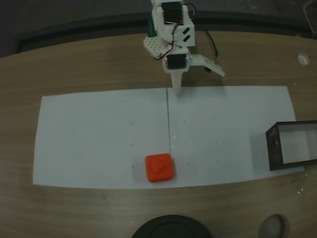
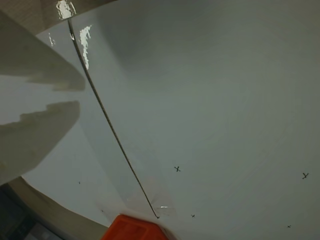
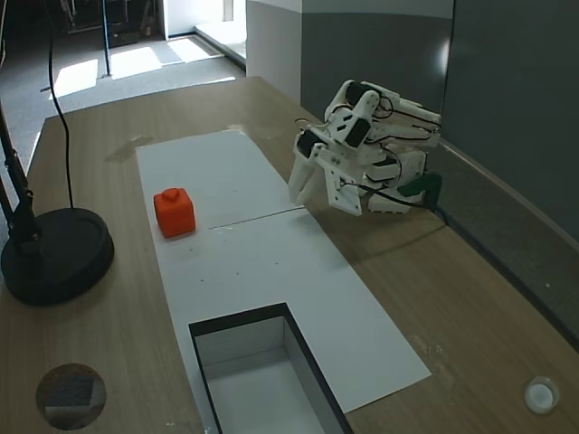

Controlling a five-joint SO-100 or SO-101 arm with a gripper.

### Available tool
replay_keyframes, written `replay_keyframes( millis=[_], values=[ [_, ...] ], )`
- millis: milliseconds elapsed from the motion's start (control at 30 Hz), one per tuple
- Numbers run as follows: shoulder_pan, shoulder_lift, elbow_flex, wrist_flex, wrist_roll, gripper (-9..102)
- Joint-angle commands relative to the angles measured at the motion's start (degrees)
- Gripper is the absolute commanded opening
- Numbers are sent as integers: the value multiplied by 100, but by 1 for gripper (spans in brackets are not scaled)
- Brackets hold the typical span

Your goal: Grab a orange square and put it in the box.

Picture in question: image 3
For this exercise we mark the clear tape strip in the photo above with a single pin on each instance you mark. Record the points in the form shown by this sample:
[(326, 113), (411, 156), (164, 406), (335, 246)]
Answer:
[(129, 149)]

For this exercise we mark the orange cube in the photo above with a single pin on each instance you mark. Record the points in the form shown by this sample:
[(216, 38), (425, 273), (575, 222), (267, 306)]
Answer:
[(176, 214)]

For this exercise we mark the black desk lamp stand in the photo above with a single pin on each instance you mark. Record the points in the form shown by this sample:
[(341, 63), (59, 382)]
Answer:
[(59, 257)]

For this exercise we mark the white round table cap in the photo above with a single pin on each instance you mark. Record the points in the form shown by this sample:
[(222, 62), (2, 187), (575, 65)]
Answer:
[(540, 394)]

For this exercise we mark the white paper sheet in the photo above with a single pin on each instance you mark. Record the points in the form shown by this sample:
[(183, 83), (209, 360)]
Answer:
[(280, 267), (212, 172)]

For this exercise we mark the blue pole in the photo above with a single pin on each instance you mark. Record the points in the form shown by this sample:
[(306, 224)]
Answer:
[(107, 40)]

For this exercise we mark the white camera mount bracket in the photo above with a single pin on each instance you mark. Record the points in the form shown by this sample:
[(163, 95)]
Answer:
[(341, 181)]

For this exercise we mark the dark brown open box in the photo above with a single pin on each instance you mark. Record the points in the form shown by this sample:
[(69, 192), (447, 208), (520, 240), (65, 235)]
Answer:
[(312, 375)]

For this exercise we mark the green table clamp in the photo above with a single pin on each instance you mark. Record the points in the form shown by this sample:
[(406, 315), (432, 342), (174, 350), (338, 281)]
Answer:
[(423, 184)]

